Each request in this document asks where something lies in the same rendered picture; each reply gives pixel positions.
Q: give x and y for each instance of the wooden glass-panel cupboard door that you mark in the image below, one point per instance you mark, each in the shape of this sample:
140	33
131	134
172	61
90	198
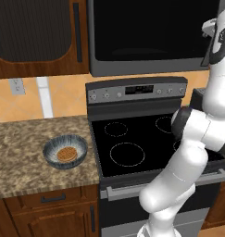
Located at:
30	31

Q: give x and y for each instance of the blue-grey ribbed bowl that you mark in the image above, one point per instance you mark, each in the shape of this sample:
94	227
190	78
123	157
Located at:
52	154

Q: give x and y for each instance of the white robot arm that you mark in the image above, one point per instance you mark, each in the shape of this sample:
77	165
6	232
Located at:
191	166

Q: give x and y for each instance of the black and grey stove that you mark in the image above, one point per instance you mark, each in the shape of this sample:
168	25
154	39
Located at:
132	148

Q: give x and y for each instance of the dark grey box appliance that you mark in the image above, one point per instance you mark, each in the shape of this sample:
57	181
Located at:
197	98

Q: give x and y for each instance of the black microwave door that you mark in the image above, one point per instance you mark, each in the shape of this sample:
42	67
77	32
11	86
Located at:
147	31

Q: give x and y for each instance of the black and grey microwave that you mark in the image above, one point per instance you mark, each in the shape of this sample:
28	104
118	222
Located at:
151	66

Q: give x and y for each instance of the grey stove knob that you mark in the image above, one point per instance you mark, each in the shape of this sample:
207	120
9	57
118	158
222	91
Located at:
159	91
181	90
170	91
106	96
119	94
93	97

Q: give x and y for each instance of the wooden base cupboard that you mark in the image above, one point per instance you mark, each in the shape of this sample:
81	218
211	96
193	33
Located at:
220	203

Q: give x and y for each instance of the grey wall socket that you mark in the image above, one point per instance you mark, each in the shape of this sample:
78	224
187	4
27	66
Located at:
17	86

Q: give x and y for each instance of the wooden drawer front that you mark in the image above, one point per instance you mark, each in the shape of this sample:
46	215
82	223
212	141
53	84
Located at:
24	200

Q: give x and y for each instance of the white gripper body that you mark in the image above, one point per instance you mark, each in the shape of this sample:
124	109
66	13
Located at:
209	27

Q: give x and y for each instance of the wooden base cupboard door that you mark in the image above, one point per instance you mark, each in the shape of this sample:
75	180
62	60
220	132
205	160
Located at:
55	223

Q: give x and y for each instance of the round brown waffle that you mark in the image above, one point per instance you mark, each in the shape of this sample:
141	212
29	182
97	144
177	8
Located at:
67	154

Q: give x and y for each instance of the black oven door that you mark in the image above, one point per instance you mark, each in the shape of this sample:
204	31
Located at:
123	213

